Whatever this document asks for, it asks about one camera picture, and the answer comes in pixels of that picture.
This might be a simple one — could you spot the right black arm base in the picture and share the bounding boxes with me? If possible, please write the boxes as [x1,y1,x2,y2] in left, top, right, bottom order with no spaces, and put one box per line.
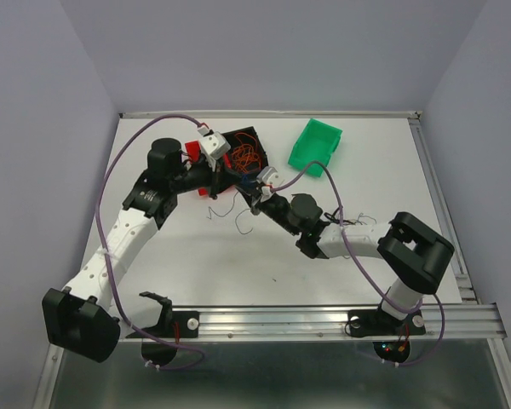
[345,308,426,338]

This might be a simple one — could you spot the black plastic bin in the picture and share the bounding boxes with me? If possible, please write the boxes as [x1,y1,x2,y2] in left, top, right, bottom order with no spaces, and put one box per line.
[222,126,268,184]

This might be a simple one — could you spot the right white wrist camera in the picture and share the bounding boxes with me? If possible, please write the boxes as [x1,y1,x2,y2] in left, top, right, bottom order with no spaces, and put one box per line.
[256,166,278,202]

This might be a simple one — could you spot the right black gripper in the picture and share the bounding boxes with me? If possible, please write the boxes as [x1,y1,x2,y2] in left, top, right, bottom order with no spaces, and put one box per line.
[237,180,300,236]

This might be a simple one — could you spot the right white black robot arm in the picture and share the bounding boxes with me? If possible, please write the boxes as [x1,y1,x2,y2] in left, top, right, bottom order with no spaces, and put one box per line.
[236,184,455,332]

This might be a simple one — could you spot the red plastic bin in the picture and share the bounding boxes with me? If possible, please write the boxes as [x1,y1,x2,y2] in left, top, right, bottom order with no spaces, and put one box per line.
[185,141,232,197]

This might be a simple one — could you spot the black thin wires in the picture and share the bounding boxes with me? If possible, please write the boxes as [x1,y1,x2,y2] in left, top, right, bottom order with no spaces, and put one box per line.
[206,191,378,236]

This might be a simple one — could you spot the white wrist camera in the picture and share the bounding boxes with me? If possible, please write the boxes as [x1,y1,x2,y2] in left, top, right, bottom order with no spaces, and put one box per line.
[256,166,278,202]
[198,132,231,167]

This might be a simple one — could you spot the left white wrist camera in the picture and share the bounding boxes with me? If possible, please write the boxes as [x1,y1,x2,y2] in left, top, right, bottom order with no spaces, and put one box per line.
[198,132,231,167]

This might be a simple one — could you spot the red thin wires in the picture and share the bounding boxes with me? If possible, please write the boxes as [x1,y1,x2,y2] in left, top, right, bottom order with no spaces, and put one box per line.
[227,132,263,176]

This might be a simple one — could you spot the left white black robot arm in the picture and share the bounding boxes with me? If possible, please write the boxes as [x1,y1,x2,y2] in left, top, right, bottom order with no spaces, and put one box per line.
[42,135,229,369]

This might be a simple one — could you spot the green plastic bin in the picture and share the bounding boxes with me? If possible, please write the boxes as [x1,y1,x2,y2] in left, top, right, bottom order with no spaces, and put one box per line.
[288,118,342,170]

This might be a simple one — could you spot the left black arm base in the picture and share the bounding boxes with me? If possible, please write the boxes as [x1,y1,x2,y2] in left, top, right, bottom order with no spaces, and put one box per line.
[139,291,200,339]

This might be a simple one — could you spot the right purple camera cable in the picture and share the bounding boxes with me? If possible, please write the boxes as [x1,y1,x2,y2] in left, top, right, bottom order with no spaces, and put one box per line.
[267,160,447,370]

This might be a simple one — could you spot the aluminium front rail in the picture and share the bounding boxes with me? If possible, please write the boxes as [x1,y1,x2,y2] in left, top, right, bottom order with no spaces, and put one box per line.
[53,302,506,342]

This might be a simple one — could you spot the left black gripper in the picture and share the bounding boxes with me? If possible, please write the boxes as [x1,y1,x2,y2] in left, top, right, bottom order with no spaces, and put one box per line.
[170,155,242,199]

